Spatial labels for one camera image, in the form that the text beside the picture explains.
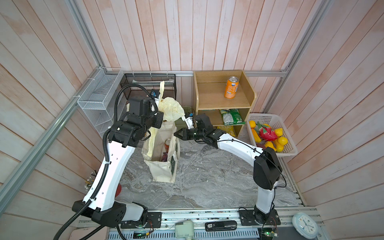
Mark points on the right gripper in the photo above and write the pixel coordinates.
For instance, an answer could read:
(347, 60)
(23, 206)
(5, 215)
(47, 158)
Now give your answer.
(185, 134)

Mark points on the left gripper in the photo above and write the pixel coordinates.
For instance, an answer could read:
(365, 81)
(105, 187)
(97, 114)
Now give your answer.
(159, 116)

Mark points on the yellow plastic grocery bag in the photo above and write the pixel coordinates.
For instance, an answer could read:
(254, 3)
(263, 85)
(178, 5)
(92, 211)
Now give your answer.
(169, 106)

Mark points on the cream canvas tote bag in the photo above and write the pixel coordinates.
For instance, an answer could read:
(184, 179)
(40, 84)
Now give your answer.
(161, 153)

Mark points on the red dragon fruit toy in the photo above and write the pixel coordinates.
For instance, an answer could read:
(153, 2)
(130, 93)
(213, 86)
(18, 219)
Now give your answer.
(266, 132)

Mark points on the red soda can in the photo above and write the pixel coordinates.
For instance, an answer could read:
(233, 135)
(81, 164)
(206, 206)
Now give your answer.
(167, 144)

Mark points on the purple snack bag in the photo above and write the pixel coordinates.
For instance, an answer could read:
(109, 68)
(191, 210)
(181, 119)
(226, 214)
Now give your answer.
(164, 157)

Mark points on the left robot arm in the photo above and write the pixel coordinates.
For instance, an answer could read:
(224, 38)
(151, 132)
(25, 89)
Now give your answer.
(119, 143)

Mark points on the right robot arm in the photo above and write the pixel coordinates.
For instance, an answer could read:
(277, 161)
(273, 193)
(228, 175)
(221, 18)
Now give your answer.
(266, 166)

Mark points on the green plastic basket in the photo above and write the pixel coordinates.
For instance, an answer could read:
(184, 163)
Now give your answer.
(184, 121)

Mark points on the yellow snack bag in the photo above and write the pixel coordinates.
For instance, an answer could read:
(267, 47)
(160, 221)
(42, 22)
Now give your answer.
(228, 129)

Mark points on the green snack bag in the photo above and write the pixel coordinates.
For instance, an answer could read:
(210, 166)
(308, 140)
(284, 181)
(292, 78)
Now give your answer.
(231, 117)

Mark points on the wooden shelf unit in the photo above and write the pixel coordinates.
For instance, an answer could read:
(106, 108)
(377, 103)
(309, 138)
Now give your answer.
(208, 94)

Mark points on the orange soda can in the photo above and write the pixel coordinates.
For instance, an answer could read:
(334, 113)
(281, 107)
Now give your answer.
(231, 87)

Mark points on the white fruit basket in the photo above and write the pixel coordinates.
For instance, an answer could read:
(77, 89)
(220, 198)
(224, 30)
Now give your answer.
(276, 123)

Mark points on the white adapter box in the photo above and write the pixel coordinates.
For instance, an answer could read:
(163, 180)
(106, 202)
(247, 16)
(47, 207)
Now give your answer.
(184, 230)

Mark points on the yellow lemon toy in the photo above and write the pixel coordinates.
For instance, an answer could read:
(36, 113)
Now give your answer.
(282, 141)

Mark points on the black barcode scanner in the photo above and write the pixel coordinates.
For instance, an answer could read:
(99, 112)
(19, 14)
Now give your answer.
(221, 226)

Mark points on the black mesh wall basket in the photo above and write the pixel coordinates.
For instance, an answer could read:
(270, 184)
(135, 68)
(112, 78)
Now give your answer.
(153, 82)

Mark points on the white wire rack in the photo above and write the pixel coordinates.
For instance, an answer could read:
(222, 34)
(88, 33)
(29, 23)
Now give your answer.
(97, 101)

